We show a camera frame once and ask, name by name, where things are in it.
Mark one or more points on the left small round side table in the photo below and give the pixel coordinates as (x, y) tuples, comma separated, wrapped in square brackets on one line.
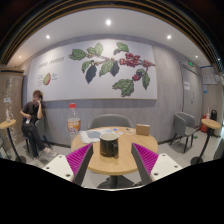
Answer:
[(7, 125)]

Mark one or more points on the grey armchair at right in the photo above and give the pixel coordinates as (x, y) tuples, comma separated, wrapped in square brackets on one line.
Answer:
[(184, 125)]

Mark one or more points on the red fire extinguisher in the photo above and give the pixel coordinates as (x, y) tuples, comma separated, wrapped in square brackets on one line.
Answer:
[(203, 127)]

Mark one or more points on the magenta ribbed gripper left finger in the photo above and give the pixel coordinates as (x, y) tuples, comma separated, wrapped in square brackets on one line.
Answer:
[(73, 166)]

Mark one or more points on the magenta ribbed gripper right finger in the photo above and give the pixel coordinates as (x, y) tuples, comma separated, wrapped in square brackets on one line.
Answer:
[(153, 166)]

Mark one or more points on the black container on side table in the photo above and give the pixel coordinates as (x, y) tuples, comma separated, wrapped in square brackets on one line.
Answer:
[(213, 115)]

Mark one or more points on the clear bottle red cap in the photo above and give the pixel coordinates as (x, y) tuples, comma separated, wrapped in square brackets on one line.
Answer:
[(73, 121)]

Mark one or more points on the grey cloth on table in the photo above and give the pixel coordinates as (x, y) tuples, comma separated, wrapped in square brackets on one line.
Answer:
[(90, 136)]

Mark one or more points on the grey chair behind table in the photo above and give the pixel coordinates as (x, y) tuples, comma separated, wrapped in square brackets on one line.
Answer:
[(106, 120)]

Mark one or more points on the grey door with sign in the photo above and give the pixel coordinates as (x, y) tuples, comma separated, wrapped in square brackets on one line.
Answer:
[(192, 92)]

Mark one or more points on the coffee plant wall poster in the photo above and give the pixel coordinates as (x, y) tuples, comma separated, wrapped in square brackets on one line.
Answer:
[(98, 69)]

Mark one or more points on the seated person in black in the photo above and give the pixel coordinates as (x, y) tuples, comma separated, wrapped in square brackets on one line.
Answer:
[(31, 113)]

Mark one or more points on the black mug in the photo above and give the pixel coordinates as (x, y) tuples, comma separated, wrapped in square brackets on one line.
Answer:
[(109, 145)]

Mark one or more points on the small cardboard box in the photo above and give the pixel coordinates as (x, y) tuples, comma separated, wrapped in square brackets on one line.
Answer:
[(142, 129)]

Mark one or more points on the round wooden table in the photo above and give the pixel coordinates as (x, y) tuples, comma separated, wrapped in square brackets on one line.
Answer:
[(115, 167)]

